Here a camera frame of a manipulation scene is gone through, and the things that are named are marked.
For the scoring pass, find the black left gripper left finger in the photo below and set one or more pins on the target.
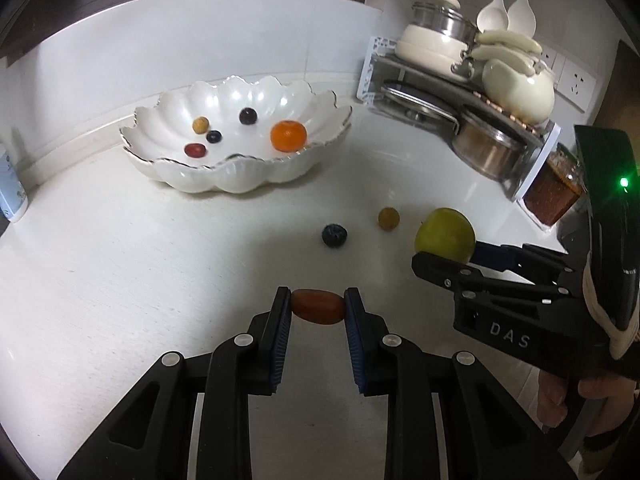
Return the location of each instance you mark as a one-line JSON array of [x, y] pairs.
[[252, 362]]

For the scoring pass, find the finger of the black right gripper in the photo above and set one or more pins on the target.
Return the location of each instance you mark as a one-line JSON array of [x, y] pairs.
[[445, 273], [498, 257]]

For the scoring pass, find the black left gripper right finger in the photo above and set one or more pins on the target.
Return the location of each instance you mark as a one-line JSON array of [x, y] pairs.
[[381, 361]]

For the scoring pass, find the green apple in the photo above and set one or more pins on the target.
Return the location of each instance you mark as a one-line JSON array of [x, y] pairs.
[[446, 233]]

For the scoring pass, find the dark red jujube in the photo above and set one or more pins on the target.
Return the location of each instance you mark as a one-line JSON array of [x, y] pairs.
[[318, 306]]

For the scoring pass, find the red cherry tomato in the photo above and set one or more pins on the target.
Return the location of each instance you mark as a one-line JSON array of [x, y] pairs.
[[195, 150]]

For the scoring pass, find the orange mandarin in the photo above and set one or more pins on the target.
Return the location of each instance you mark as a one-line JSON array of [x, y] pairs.
[[288, 136]]

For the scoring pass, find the dark purple grape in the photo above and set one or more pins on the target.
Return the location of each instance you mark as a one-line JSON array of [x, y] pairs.
[[248, 116]]

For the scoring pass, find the white metal kitchen rack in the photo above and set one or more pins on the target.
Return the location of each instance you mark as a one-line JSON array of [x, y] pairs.
[[381, 64]]

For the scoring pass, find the person's right hand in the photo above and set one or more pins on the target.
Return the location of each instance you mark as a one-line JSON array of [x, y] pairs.
[[616, 393]]

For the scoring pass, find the small brown longan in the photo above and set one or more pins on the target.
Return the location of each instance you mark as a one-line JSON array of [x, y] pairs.
[[388, 219]]

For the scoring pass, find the glass jar red sauce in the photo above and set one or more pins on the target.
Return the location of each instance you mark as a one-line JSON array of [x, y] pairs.
[[557, 186]]

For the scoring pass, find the steel pan lid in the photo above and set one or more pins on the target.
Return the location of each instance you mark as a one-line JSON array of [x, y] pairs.
[[419, 105]]

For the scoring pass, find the cream teapot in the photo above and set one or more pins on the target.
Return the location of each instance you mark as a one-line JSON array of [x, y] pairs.
[[514, 74]]

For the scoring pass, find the cream pot with steel lid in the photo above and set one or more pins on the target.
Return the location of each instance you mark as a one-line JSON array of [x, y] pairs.
[[438, 39]]

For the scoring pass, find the white scalloped porcelain bowl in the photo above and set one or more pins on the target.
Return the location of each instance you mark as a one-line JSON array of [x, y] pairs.
[[244, 159]]

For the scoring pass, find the white spatula spoon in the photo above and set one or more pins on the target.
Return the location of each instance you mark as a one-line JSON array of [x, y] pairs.
[[522, 18]]

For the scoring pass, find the white ladle spoon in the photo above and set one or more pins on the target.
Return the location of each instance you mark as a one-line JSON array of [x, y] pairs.
[[492, 17]]

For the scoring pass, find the white blue lotion bottle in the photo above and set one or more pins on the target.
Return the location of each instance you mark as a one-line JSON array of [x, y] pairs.
[[14, 199]]

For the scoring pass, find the black camera with green light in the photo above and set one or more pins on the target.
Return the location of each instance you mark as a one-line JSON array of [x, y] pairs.
[[610, 280]]

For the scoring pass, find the white wall socket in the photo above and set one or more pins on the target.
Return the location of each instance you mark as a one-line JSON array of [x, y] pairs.
[[576, 85]]

